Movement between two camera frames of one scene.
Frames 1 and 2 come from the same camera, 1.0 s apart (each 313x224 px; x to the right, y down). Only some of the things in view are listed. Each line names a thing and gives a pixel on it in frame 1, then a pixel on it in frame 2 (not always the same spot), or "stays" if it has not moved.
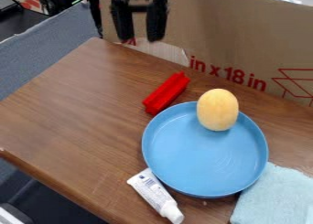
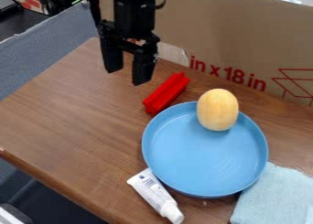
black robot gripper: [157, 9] → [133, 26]
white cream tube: [147, 182] stays
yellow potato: [217, 110] stays
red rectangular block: [166, 93] stays
